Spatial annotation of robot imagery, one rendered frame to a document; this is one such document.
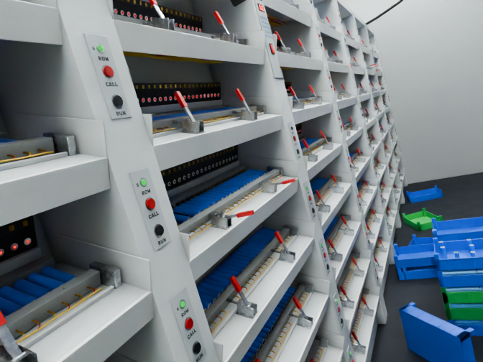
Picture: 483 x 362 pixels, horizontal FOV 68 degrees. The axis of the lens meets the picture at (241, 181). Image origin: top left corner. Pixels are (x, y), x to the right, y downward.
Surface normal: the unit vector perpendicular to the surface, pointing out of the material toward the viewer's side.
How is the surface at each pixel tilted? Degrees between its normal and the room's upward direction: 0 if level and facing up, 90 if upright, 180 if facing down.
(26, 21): 108
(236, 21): 90
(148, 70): 90
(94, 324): 18
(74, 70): 90
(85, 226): 90
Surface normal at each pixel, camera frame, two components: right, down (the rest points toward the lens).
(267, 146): -0.44, 0.24
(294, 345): 0.01, -0.96
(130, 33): 0.90, 0.13
